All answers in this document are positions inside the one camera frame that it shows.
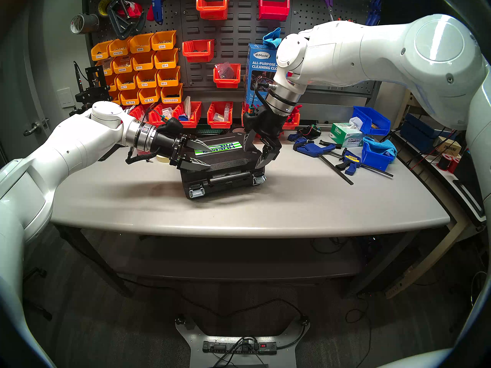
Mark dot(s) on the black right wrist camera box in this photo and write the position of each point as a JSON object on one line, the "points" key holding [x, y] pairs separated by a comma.
{"points": [[251, 122]]}

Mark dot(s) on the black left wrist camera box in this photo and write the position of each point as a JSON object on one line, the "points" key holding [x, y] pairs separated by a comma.
{"points": [[170, 125]]}

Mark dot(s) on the blue spring clamp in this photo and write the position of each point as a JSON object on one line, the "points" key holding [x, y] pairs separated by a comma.
{"points": [[373, 18], [375, 5]]}

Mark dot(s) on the white paper packet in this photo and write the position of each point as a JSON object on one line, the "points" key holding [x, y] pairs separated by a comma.
{"points": [[187, 106]]}

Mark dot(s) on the black table leg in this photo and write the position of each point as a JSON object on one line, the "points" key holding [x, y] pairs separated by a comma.
{"points": [[96, 263], [376, 263]]}

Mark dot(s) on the white light switch plate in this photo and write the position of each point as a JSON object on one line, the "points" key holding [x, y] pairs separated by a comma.
{"points": [[65, 97]]}

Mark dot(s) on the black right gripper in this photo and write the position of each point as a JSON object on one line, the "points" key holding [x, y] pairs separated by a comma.
{"points": [[272, 127]]}

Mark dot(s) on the dark grey pegboard panel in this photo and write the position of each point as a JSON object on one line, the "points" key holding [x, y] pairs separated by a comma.
{"points": [[238, 33]]}

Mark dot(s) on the red tape roll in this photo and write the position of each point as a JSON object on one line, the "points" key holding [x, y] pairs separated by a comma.
{"points": [[132, 10]]}

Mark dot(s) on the yellow tape roll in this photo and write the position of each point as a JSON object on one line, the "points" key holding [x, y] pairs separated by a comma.
{"points": [[100, 9]]}

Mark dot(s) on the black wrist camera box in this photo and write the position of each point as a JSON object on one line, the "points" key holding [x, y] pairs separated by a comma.
{"points": [[170, 125], [251, 122]]}

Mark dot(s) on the orange plastic storage bin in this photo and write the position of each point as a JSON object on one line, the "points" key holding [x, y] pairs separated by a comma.
{"points": [[164, 40], [144, 60], [113, 83], [147, 78], [116, 98], [126, 81], [119, 47], [129, 96], [123, 63], [172, 92], [166, 57], [141, 43], [168, 75], [150, 94], [109, 66], [100, 51]]}

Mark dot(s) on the blue cleaning cloths carton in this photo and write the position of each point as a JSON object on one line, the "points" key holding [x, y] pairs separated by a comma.
{"points": [[257, 64]]}

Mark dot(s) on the small circuit board pack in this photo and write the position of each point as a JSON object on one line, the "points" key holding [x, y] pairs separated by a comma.
{"points": [[310, 132]]}

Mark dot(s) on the brown cardboard box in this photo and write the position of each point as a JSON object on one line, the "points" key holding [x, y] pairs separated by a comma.
{"points": [[450, 145]]}

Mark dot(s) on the grey duct tape roll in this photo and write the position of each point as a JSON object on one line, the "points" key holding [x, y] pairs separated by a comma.
{"points": [[78, 24]]}

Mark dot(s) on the blue red hand cutter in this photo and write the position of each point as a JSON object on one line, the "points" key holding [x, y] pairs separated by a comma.
{"points": [[157, 7]]}

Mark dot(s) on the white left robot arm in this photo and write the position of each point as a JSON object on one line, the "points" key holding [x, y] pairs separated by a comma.
{"points": [[76, 141]]}

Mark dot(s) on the blue microfiber cloth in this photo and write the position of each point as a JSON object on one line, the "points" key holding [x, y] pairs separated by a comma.
{"points": [[270, 35], [383, 145]]}

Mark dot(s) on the large blue bar clamp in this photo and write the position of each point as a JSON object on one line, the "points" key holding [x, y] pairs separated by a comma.
{"points": [[312, 148]]}

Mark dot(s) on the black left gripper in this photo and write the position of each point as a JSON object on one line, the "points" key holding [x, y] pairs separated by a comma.
{"points": [[172, 148]]}

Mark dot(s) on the black tripod base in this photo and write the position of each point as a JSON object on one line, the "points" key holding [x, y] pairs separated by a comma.
{"points": [[42, 273]]}

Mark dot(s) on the black tape roll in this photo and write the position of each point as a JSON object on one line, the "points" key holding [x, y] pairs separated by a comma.
{"points": [[233, 132]]}

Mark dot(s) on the black metal stand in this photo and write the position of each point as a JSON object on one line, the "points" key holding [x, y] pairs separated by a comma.
{"points": [[92, 83]]}

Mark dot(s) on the green white tissue box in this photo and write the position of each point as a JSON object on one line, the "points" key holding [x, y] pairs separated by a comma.
{"points": [[347, 139]]}

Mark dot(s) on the black plastic tool box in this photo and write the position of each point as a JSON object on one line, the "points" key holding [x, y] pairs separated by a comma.
{"points": [[226, 168]]}

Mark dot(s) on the clear plastic parts bag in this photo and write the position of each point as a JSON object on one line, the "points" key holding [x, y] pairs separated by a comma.
{"points": [[226, 110], [225, 70], [167, 113]]}

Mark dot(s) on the green cutting mat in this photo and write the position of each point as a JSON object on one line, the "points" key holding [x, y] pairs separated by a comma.
{"points": [[207, 132]]}

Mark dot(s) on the black metal C-clamp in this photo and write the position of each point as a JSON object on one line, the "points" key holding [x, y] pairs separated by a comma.
{"points": [[121, 33]]}

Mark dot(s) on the blue plastic storage bin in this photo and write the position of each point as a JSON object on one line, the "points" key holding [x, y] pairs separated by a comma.
{"points": [[378, 125], [376, 162]]}

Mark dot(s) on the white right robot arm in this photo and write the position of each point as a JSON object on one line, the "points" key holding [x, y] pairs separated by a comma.
{"points": [[383, 53]]}

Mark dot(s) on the blue storage crate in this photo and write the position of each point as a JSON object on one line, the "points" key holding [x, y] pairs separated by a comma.
{"points": [[418, 129]]}

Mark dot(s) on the black power strip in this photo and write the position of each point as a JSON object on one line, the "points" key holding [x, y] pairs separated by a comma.
{"points": [[215, 347]]}

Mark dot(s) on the beige masking tape roll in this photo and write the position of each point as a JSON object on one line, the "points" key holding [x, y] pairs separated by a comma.
{"points": [[161, 159]]}

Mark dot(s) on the light wooden side desk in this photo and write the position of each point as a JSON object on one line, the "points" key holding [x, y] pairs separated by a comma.
{"points": [[422, 263]]}

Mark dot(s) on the small blue clamp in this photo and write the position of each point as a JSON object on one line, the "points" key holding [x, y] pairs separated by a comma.
{"points": [[297, 137]]}

